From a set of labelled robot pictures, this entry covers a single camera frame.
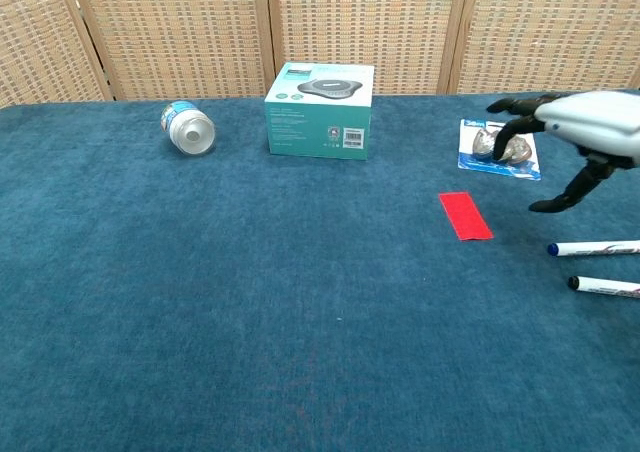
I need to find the red translucent plastic piece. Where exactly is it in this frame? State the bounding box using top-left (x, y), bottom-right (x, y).
top-left (438, 191), bottom-right (495, 242)

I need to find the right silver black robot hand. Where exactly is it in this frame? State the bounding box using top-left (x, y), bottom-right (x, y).
top-left (486, 90), bottom-right (640, 214)

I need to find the blue capped white marker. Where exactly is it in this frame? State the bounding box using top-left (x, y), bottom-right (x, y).
top-left (546, 240), bottom-right (640, 258)

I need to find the teal speakerphone box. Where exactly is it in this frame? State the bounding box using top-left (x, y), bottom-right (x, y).
top-left (263, 62), bottom-right (376, 161)

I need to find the woven folding screen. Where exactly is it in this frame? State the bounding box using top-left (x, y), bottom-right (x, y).
top-left (0, 0), bottom-right (640, 109)

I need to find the blue table cloth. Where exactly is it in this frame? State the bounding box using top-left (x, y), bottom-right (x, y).
top-left (0, 89), bottom-right (640, 452)

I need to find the black capped white marker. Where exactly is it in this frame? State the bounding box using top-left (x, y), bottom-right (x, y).
top-left (567, 275), bottom-right (640, 300)

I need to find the clear plastic jar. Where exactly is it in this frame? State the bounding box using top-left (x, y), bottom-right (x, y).
top-left (160, 100), bottom-right (217, 156)

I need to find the blister pack with metal parts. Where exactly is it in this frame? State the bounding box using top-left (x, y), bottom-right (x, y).
top-left (456, 118), bottom-right (543, 182)

